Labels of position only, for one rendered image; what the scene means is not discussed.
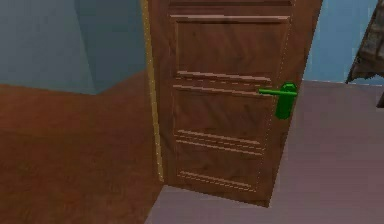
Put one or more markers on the brown panelled wooden door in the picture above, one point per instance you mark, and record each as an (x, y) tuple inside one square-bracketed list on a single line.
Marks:
[(220, 113)]

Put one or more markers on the grey patterned hanging cloth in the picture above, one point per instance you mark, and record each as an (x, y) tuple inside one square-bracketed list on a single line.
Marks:
[(368, 56)]

